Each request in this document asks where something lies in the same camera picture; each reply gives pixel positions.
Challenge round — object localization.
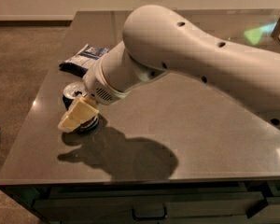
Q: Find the blue white chip bag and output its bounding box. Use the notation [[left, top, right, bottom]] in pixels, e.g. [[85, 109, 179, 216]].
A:
[[59, 44, 109, 77]]

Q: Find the dark cabinet drawer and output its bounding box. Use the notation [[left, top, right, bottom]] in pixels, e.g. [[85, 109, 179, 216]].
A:
[[0, 180, 280, 224]]

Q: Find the blue pepsi can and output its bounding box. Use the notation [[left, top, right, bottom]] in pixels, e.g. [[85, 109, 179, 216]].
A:
[[58, 82, 99, 133]]

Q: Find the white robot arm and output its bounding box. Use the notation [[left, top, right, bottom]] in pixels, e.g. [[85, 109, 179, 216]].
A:
[[58, 5, 280, 133]]

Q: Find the black drawer handle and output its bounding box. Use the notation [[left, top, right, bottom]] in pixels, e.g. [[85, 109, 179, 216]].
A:
[[132, 205, 168, 221]]

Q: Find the white gripper with vent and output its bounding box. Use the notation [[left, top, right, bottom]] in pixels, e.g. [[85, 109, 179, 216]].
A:
[[58, 59, 127, 133]]

